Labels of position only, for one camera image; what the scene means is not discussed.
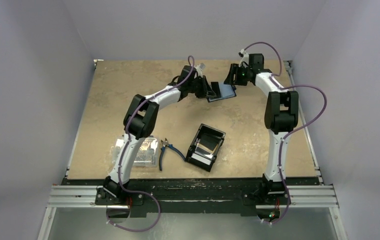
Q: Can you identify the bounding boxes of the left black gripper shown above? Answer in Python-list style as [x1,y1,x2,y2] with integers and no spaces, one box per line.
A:
[187,75,216,99]

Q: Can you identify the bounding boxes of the dark credit card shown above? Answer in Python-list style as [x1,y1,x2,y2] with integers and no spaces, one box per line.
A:
[210,81,222,99]

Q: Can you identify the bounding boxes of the blue leather card holder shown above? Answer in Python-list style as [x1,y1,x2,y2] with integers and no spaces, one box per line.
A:
[207,82,237,103]

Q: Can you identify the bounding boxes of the black plastic card box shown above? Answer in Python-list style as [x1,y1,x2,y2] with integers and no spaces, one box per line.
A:
[185,123,226,172]

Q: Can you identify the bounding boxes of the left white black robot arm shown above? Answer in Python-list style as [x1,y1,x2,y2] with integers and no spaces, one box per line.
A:
[96,63,206,205]

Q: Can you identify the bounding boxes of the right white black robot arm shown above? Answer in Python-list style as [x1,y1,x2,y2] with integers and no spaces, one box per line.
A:
[224,51,299,204]

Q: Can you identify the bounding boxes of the white card stack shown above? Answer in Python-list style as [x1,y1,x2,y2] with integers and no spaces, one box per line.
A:
[191,153,212,166]

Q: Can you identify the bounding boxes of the clear plastic parts box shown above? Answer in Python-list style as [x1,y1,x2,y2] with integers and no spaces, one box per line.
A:
[111,135,160,167]

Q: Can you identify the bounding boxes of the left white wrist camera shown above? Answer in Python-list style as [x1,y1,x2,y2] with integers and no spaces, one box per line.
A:
[194,62,206,77]

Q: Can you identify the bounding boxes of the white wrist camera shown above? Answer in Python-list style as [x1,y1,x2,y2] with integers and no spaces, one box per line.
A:
[194,62,206,77]
[238,48,249,67]

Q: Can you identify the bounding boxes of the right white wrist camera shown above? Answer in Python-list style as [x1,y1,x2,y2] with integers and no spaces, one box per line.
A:
[238,48,249,67]

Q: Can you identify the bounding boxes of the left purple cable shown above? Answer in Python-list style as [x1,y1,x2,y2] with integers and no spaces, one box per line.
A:
[105,55,196,233]

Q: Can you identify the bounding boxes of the purple cable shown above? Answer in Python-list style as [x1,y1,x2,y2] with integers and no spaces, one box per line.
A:
[105,55,196,233]
[239,41,328,226]

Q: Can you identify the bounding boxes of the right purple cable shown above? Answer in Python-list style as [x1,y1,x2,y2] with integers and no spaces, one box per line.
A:
[239,41,328,226]

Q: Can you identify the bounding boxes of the blue handled pliers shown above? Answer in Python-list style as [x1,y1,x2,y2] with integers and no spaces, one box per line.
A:
[158,138,187,172]

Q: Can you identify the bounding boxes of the black aluminium mounting rail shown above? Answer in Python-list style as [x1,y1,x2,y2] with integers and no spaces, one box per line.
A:
[48,177,338,218]

